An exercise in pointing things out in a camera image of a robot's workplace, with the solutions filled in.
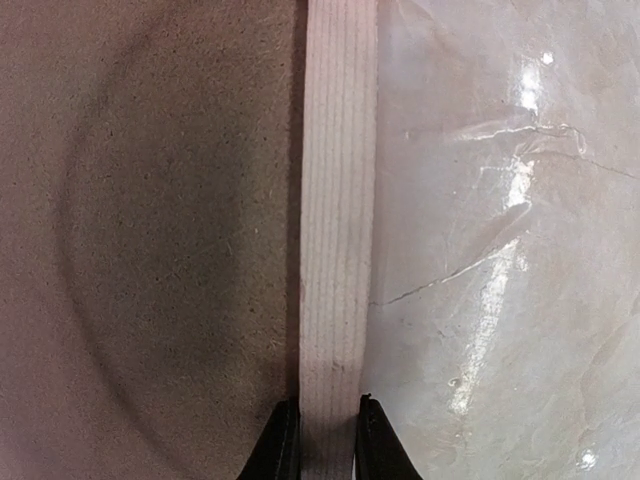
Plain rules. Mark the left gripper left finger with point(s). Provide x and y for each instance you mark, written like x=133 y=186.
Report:
x=276 y=454

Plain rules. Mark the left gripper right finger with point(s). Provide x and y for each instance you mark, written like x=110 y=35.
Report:
x=379 y=454

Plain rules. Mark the brown backing board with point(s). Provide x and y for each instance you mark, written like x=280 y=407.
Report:
x=149 y=160

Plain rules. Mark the red wooden picture frame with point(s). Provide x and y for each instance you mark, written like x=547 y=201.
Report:
x=337 y=206

